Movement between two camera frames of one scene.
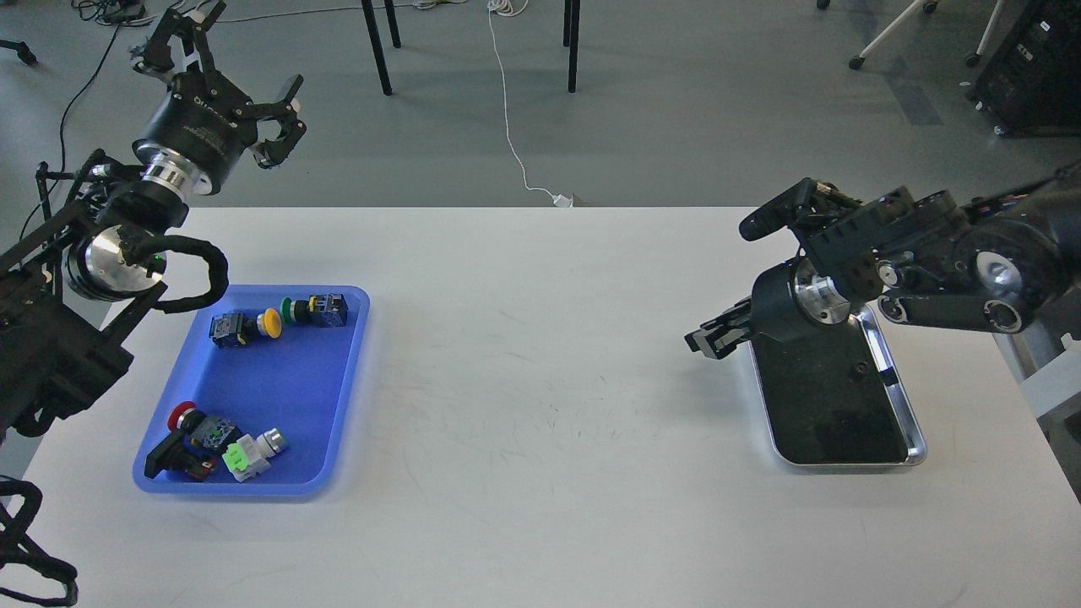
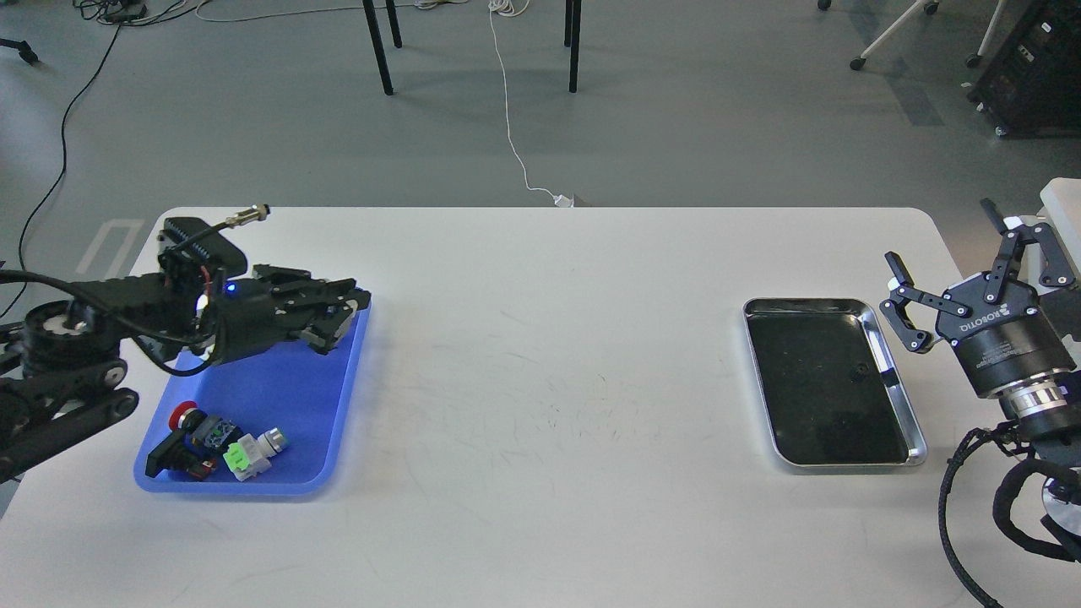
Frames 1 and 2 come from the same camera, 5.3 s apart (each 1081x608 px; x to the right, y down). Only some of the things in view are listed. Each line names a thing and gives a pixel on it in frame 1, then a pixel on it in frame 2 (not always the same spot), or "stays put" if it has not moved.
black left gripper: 204,127 → 249,318
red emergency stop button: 210,431 stays put
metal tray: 830,397 stays put
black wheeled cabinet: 1032,84 stays put
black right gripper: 796,323 → 1006,344
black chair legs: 570,38 stays put
